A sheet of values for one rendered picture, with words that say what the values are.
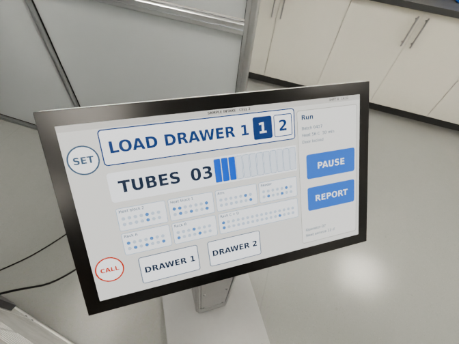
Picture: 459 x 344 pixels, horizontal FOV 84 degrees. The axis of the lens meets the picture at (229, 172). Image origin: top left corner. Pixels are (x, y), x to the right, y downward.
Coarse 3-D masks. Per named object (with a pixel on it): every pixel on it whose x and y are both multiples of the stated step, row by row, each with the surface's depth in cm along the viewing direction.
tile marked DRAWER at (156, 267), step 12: (168, 252) 41; (180, 252) 42; (192, 252) 42; (144, 264) 40; (156, 264) 41; (168, 264) 41; (180, 264) 42; (192, 264) 43; (144, 276) 41; (156, 276) 41; (168, 276) 42
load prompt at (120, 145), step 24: (192, 120) 38; (216, 120) 39; (240, 120) 40; (264, 120) 41; (288, 120) 42; (120, 144) 36; (144, 144) 37; (168, 144) 38; (192, 144) 39; (216, 144) 40; (240, 144) 41
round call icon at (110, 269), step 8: (112, 256) 39; (120, 256) 39; (96, 264) 38; (104, 264) 39; (112, 264) 39; (120, 264) 39; (96, 272) 39; (104, 272) 39; (112, 272) 39; (120, 272) 40; (96, 280) 39; (104, 280) 39; (112, 280) 40; (120, 280) 40
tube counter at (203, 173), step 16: (208, 160) 40; (224, 160) 41; (240, 160) 41; (256, 160) 42; (272, 160) 43; (288, 160) 44; (192, 176) 40; (208, 176) 40; (224, 176) 41; (240, 176) 42; (256, 176) 43
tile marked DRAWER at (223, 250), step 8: (248, 232) 44; (256, 232) 45; (216, 240) 43; (224, 240) 43; (232, 240) 44; (240, 240) 44; (248, 240) 45; (256, 240) 45; (208, 248) 43; (216, 248) 43; (224, 248) 44; (232, 248) 44; (240, 248) 44; (248, 248) 45; (256, 248) 45; (208, 256) 43; (216, 256) 43; (224, 256) 44; (232, 256) 44; (240, 256) 45; (248, 256) 45; (216, 264) 44
